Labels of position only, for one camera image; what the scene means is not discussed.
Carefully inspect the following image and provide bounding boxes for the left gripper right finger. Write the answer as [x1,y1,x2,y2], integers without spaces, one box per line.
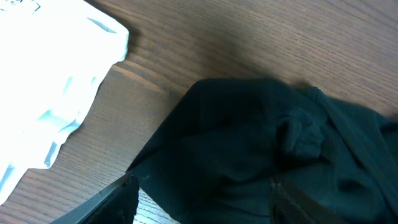
[269,179,345,224]

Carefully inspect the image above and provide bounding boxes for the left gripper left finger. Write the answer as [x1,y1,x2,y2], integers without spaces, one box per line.
[51,173,139,224]

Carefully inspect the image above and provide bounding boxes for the black t-shirt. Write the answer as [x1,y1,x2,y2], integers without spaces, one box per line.
[129,78,397,223]

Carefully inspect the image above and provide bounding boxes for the folded white pixel-print t-shirt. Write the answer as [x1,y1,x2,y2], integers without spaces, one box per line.
[1,0,129,202]

